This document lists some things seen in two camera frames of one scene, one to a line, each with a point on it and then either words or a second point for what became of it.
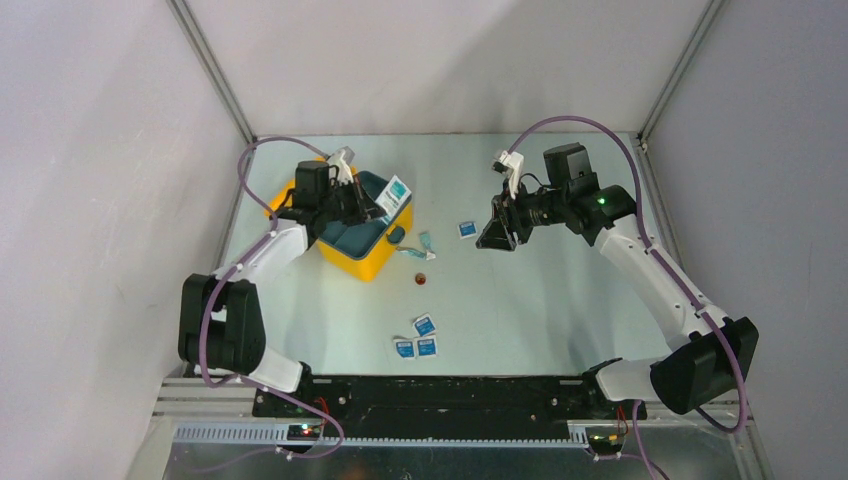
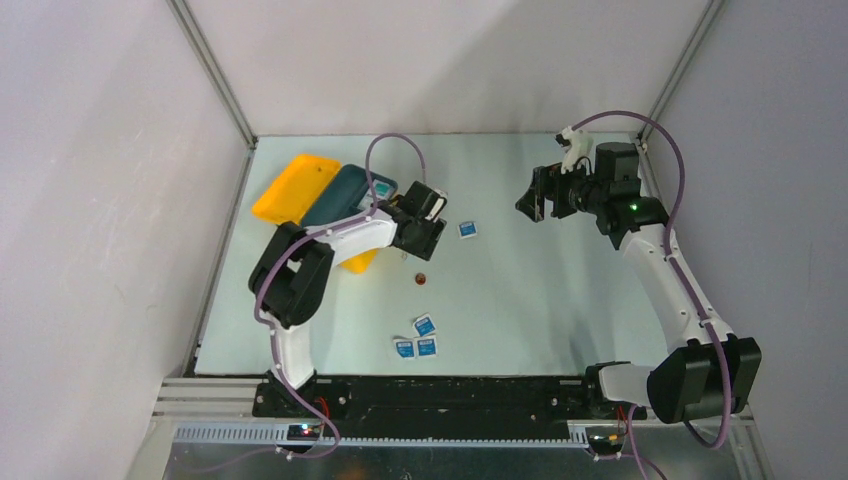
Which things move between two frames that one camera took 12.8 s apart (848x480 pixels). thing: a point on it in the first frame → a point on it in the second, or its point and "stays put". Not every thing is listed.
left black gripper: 364,208 → 424,247
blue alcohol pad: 426,346 stays put
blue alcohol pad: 467,229 stays put
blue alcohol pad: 424,325 stays put
